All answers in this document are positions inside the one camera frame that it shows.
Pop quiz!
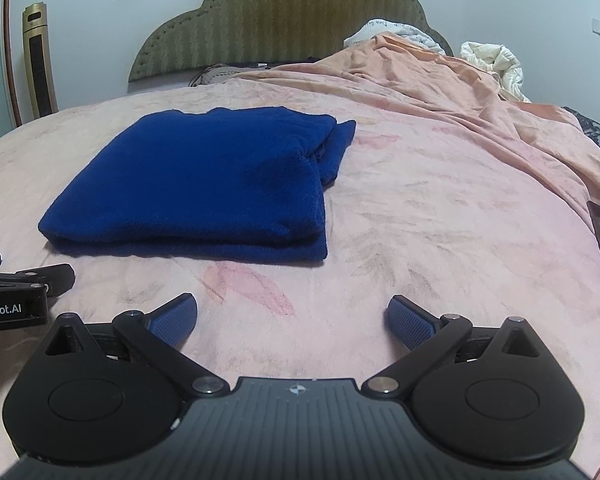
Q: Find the cream quilted blanket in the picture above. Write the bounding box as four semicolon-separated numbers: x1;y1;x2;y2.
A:
460;41;530;103

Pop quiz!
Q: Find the gold standing air conditioner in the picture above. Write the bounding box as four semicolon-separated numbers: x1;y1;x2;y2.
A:
22;2;58;119

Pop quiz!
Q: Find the olive green padded headboard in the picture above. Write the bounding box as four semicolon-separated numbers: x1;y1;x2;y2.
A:
129;0;453;82

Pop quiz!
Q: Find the dark blue sweater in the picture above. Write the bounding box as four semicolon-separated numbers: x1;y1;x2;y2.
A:
38;107;356;264

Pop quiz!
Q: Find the white floral pillow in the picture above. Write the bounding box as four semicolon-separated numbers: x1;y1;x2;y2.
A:
343;18;445;54

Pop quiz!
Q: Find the pink bed sheet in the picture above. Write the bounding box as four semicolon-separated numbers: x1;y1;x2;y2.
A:
0;35;600;479

